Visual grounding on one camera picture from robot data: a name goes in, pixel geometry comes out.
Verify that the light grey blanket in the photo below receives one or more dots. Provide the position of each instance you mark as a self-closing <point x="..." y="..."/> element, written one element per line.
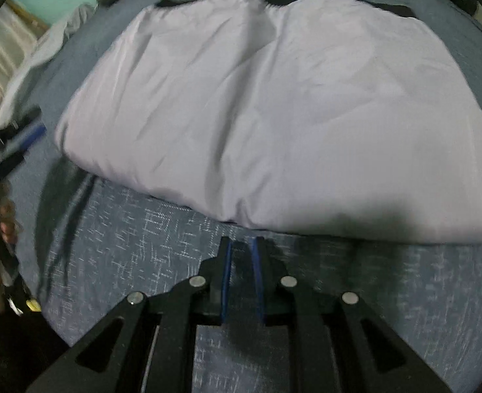
<point x="43" y="52"/>

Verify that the wooden frame by curtain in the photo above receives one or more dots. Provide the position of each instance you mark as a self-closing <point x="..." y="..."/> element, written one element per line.
<point x="35" y="24"/>

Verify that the light grey zip jacket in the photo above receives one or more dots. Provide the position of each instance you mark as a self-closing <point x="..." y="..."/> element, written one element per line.
<point x="296" y="116"/>

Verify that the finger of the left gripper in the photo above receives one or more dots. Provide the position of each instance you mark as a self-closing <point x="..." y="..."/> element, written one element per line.
<point x="23" y="140"/>
<point x="20" y="123"/>

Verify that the blue bed sheet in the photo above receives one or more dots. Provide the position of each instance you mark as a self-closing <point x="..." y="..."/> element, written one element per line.
<point x="88" y="242"/>

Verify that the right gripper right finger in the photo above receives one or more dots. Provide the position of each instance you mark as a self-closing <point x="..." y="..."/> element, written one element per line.
<point x="336" y="343"/>

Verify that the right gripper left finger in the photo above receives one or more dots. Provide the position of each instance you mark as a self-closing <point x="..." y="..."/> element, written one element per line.
<point x="146" y="343"/>

